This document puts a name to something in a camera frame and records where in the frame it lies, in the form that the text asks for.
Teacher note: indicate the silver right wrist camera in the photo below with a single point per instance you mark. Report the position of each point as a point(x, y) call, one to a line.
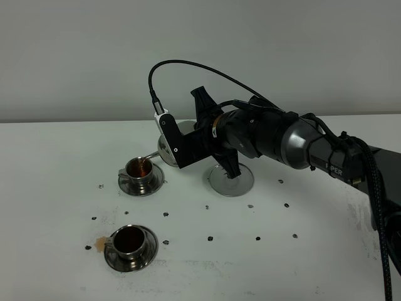
point(174, 140)

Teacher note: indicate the spilled tea puddle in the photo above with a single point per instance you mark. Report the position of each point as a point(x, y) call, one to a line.
point(100, 244)

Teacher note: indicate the far stainless steel teacup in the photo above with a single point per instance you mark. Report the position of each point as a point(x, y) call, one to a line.
point(138, 170)

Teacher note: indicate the stainless steel teacup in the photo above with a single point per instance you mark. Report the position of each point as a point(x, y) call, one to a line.
point(127, 240)
point(138, 170)

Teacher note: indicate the near stainless steel teacup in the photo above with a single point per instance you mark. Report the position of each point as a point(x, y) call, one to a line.
point(127, 240)

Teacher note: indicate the stainless steel teapot saucer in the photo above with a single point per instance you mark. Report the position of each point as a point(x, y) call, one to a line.
point(238, 186)

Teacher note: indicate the far stainless steel saucer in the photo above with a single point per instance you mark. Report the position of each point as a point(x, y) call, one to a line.
point(142, 186)

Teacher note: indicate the near stainless steel saucer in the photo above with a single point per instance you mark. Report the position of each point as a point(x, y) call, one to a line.
point(137, 261)

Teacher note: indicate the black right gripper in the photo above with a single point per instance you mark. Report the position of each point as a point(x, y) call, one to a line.
point(195, 141)

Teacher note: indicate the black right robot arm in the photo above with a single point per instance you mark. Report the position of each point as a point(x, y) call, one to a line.
point(257, 128)

